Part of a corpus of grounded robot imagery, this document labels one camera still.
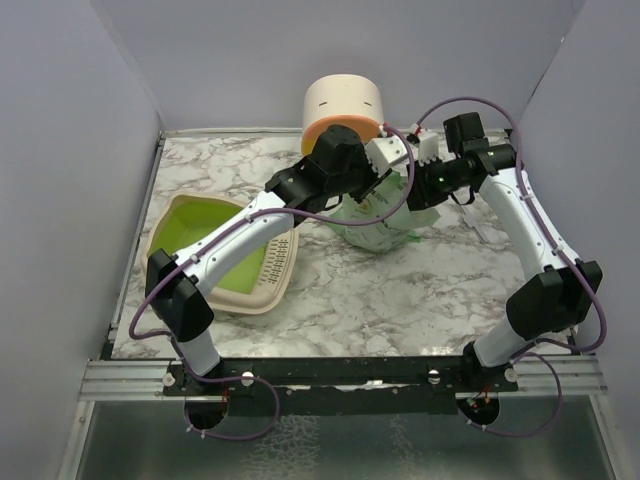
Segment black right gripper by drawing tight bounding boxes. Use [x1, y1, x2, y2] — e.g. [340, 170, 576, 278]
[405, 155, 469, 211]

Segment green cat litter bag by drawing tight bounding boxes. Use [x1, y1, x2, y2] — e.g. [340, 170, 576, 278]
[328, 171, 440, 253]

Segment grey plastic bag clip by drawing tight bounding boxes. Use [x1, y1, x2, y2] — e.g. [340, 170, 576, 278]
[457, 205, 490, 244]

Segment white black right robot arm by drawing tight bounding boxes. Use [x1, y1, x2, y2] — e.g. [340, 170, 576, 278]
[408, 112, 603, 391]

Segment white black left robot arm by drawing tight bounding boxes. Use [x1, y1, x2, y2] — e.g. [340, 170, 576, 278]
[145, 125, 407, 395]

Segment beige green litter box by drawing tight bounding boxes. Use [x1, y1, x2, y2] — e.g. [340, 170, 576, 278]
[141, 192, 299, 315]

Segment cream round drawer cabinet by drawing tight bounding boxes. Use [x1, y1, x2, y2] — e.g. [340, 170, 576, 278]
[301, 74, 385, 156]

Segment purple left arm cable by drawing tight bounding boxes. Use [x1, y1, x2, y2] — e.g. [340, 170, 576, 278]
[128, 124, 417, 342]

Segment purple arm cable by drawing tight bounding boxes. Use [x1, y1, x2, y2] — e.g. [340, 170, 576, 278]
[128, 124, 417, 342]
[414, 98, 607, 354]

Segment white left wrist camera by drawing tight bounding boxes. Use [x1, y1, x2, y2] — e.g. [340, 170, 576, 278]
[364, 125, 409, 177]

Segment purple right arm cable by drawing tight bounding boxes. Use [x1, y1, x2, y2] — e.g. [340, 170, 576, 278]
[414, 98, 607, 354]

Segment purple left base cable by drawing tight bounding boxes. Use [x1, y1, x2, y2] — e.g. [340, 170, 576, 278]
[174, 375, 280, 442]

